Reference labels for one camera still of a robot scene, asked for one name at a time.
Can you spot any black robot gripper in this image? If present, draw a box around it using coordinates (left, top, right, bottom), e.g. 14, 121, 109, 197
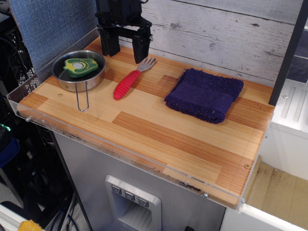
95, 0, 152, 64

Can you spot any red handled metal fork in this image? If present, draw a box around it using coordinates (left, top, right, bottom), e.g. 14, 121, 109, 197
113, 57, 156, 100

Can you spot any green yellow toy pepper slice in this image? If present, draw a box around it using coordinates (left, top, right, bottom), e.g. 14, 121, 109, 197
63, 58, 98, 78

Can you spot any blue fabric panel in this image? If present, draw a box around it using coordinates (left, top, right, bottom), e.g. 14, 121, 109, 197
8, 0, 98, 72

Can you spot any dark purple folded towel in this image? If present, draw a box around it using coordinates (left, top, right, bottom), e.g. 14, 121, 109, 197
165, 68, 244, 124

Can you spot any clear acrylic edge guard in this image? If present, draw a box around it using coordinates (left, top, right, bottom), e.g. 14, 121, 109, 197
6, 26, 271, 214

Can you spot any stainless toy fridge cabinet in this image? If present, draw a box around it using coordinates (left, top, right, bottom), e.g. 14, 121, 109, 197
55, 134, 225, 231

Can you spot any grey water dispenser panel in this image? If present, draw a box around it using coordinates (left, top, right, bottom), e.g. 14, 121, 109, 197
105, 175, 162, 231

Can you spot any white toy sink unit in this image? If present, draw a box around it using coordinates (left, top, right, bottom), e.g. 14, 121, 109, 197
221, 79, 308, 231

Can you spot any steel pan with wire handle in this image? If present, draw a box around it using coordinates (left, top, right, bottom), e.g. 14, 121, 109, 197
51, 50, 106, 112

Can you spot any black vertical post right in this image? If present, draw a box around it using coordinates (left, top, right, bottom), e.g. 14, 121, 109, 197
269, 0, 308, 106

